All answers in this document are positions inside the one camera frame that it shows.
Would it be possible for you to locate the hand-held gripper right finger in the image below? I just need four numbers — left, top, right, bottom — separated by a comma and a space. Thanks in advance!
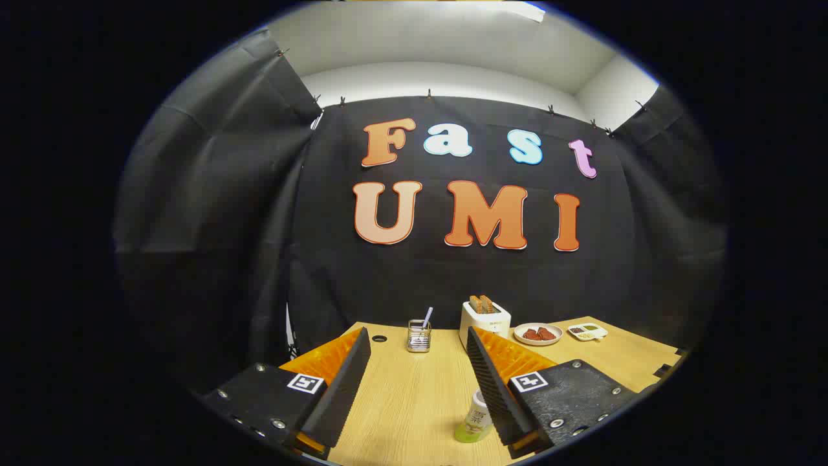
466, 326, 641, 460

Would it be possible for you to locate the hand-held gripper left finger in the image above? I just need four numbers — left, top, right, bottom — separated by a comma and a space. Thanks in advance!
201, 327, 373, 461

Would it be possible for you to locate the white green label juice bottle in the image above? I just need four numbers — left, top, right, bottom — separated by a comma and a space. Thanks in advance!
453, 388, 496, 444

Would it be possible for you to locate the round white plate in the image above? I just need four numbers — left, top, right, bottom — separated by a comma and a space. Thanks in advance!
514, 322, 563, 346

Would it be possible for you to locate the white toaster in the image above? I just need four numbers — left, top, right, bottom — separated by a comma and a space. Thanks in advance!
459, 300, 512, 350

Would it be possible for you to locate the wooden table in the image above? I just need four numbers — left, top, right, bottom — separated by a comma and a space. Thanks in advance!
278, 316, 686, 466

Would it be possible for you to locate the small white divided dish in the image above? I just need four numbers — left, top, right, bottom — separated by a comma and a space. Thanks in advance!
567, 323, 609, 342

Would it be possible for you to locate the black backdrop cloth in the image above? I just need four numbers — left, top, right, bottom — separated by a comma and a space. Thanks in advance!
113, 29, 728, 389

